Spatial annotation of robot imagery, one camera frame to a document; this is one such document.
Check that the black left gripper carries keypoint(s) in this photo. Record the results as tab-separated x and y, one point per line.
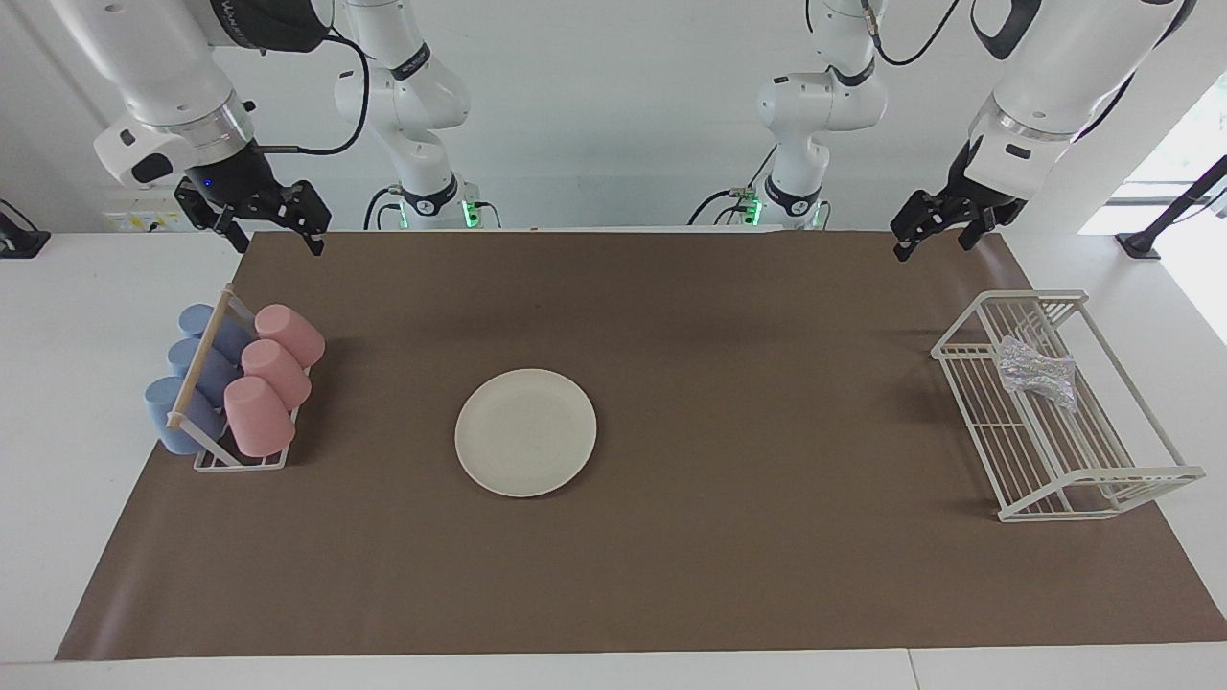
968	196

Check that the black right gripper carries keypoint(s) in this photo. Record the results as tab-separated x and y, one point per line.
235	182

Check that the silver mesh sponge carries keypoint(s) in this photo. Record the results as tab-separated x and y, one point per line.
1037	374

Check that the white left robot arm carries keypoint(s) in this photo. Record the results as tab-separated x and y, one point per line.
1064	67

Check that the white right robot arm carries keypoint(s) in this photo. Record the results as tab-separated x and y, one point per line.
153	67

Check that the cream round plate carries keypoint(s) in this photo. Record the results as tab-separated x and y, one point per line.
525	431

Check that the blue plastic cup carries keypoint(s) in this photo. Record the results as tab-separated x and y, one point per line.
230	335
216	372
163	412

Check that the pink plastic cup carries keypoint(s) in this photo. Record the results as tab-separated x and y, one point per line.
292	333
259	417
278	374

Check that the white wooden cup rack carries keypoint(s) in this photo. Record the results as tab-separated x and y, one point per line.
203	356

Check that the black angled stand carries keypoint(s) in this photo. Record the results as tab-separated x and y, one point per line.
1174	206

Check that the small black table clamp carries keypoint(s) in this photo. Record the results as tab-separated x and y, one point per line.
19	240

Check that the brown table mat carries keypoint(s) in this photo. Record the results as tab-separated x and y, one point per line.
729	383

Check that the white wall power socket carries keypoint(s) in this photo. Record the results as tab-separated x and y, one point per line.
134	221

